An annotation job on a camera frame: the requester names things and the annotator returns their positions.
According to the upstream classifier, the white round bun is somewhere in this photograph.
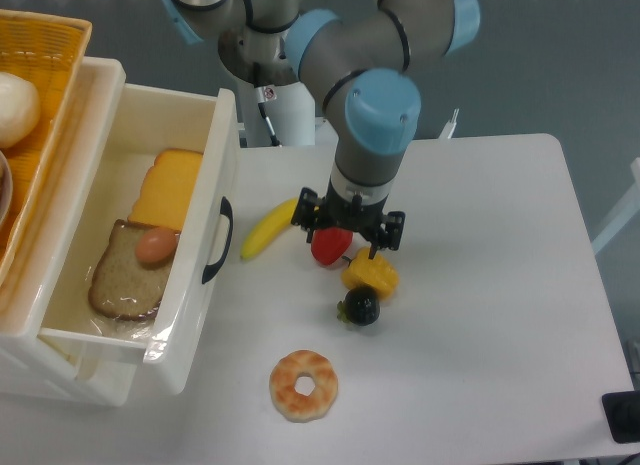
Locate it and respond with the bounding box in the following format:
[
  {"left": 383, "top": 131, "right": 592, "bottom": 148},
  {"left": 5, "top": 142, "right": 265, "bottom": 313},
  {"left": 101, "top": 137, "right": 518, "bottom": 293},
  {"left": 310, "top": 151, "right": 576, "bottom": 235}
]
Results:
[{"left": 0, "top": 72, "right": 41, "bottom": 149}]

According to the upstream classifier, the dark purple mangosteen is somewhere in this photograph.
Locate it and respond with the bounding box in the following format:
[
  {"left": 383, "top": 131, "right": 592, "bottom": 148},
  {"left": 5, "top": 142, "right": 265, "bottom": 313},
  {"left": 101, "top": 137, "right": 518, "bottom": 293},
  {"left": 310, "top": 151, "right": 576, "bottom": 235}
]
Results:
[{"left": 337, "top": 285, "right": 380, "bottom": 326}]

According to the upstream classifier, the white table frame bracket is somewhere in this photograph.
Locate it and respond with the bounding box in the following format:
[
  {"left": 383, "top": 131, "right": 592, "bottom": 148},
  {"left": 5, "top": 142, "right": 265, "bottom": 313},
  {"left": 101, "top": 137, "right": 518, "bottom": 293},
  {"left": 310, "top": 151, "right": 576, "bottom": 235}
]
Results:
[{"left": 438, "top": 108, "right": 460, "bottom": 140}]

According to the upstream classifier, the yellow banana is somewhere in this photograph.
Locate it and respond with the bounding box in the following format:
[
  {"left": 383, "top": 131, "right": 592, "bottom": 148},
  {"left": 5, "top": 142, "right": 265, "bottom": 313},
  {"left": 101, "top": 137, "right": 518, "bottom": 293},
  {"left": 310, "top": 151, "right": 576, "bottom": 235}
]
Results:
[{"left": 240, "top": 198, "right": 298, "bottom": 261}]

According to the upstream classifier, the brown bread slice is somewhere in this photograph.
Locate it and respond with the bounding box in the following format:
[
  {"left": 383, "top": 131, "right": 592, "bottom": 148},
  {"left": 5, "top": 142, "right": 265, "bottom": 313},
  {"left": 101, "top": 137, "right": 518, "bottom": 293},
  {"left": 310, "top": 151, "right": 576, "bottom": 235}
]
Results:
[{"left": 88, "top": 219, "right": 177, "bottom": 321}]

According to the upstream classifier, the toasted bagel ring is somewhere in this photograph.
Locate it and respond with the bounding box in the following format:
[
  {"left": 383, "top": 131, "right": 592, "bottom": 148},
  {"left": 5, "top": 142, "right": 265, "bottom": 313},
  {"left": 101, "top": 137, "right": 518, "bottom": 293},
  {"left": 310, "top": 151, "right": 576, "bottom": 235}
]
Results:
[{"left": 268, "top": 349, "right": 340, "bottom": 424}]

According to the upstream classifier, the white drawer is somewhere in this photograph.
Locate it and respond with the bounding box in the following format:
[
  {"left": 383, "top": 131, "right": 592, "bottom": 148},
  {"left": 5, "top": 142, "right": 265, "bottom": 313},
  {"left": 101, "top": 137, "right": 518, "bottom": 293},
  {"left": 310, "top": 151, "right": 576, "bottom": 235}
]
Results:
[{"left": 40, "top": 85, "right": 239, "bottom": 406}]

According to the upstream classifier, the yellow bell pepper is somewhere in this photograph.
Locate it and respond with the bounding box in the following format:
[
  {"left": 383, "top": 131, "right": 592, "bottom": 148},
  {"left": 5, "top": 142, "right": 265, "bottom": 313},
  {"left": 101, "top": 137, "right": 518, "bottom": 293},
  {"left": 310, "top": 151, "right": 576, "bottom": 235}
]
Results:
[{"left": 341, "top": 247, "right": 400, "bottom": 300}]

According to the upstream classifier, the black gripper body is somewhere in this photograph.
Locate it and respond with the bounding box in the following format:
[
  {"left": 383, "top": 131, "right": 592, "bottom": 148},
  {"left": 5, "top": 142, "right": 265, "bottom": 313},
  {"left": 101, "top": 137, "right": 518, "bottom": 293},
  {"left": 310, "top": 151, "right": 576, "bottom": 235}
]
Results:
[{"left": 316, "top": 184, "right": 386, "bottom": 240}]

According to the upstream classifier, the yellow toast slice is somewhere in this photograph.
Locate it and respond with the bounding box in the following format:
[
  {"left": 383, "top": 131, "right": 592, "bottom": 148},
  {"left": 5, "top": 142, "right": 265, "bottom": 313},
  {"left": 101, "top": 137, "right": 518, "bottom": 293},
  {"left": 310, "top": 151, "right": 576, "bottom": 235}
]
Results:
[{"left": 128, "top": 149, "right": 203, "bottom": 231}]

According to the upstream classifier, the white drawer cabinet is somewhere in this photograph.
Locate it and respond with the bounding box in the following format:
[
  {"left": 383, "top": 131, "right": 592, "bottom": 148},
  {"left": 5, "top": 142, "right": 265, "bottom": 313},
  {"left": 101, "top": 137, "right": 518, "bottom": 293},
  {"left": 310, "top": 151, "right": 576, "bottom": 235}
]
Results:
[{"left": 1, "top": 57, "right": 126, "bottom": 405}]

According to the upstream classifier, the yellow wicker basket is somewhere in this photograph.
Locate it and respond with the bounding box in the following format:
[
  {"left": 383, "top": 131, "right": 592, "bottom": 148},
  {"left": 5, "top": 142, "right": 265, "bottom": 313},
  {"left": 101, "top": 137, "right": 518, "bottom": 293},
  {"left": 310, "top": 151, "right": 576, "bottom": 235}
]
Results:
[{"left": 1, "top": 9, "right": 92, "bottom": 279}]

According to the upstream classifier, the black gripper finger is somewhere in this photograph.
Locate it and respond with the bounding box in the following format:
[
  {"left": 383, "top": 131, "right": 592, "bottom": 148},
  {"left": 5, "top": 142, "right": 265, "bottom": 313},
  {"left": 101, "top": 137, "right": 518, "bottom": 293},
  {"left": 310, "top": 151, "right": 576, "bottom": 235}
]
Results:
[
  {"left": 290, "top": 187, "right": 321, "bottom": 243},
  {"left": 367, "top": 211, "right": 404, "bottom": 260}
]

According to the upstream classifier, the brown egg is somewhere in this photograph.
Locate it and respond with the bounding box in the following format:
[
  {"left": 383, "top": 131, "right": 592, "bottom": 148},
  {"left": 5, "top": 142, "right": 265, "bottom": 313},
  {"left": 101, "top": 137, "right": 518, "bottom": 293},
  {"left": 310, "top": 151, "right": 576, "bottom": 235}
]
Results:
[{"left": 134, "top": 227, "right": 178, "bottom": 264}]

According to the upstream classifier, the red bell pepper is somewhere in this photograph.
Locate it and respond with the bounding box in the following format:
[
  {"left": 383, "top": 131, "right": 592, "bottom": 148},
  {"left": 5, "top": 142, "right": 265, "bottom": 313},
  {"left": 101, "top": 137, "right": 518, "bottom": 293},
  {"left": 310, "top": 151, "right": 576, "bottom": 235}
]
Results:
[{"left": 311, "top": 227, "right": 353, "bottom": 266}]

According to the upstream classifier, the black device at edge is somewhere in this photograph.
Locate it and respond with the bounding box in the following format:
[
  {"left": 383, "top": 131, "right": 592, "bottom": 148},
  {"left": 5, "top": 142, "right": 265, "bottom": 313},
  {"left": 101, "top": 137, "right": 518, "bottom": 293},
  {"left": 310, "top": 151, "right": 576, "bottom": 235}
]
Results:
[{"left": 601, "top": 391, "right": 640, "bottom": 444}]

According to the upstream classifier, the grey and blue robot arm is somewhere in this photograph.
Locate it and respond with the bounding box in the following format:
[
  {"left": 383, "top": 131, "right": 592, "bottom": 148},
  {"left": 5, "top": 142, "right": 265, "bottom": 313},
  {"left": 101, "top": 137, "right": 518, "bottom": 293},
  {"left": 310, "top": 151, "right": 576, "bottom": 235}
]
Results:
[{"left": 164, "top": 0, "right": 481, "bottom": 252}]

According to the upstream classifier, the black top drawer handle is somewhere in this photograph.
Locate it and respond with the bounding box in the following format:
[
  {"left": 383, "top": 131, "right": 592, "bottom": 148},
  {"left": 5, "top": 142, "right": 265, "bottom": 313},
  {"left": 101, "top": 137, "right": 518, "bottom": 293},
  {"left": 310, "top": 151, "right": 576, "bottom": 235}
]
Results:
[{"left": 201, "top": 196, "right": 234, "bottom": 285}]

